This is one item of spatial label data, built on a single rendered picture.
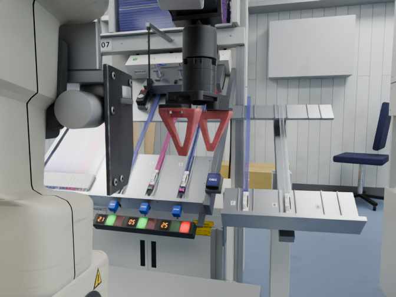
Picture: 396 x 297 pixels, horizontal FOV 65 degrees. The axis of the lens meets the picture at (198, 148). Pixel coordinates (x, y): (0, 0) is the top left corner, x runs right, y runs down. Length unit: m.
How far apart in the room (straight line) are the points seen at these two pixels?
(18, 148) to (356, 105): 4.29
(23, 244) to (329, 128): 4.23
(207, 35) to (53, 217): 0.34
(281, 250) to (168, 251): 0.54
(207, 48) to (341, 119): 3.98
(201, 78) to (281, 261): 0.75
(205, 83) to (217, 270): 0.69
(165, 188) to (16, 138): 0.75
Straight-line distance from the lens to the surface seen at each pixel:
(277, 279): 1.13
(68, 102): 0.38
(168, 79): 1.38
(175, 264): 1.43
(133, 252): 1.49
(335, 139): 4.43
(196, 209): 1.00
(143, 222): 1.01
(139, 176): 1.11
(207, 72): 0.51
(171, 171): 1.08
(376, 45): 4.60
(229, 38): 1.45
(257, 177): 3.45
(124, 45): 1.61
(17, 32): 0.34
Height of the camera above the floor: 0.98
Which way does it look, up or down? 5 degrees down
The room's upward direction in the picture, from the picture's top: straight up
